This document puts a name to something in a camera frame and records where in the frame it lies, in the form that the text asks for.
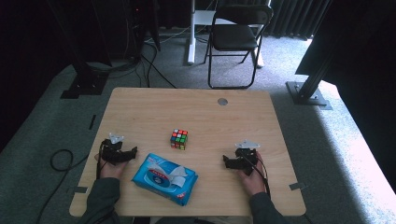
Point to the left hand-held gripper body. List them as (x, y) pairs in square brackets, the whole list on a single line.
[(112, 152)]

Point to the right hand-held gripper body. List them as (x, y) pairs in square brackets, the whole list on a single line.
[(247, 158)]

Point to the blue wet wipes pack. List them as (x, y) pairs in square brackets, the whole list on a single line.
[(152, 182)]

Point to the multicoloured puzzle cube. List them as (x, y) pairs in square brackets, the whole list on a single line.
[(179, 139)]

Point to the white wet wipe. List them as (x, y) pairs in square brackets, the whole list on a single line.
[(179, 172)]

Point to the person's left hand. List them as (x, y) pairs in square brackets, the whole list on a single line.
[(110, 171)]

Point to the person's right hand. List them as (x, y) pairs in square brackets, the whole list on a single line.
[(253, 183)]

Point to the black tape strip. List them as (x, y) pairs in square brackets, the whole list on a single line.
[(92, 122)]

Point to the grey tape piece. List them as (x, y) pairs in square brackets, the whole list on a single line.
[(80, 189), (297, 186)]

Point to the grey round table grommet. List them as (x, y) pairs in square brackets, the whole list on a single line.
[(222, 101)]

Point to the black stand with square base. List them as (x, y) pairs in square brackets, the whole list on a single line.
[(87, 84)]

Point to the black stand with grey base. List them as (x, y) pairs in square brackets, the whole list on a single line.
[(306, 93)]

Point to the black folding chair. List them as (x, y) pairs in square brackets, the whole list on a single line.
[(233, 37)]

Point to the black equipment tower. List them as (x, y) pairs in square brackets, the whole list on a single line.
[(140, 28)]

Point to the dark pleated curtain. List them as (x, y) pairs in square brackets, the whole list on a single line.
[(295, 18)]

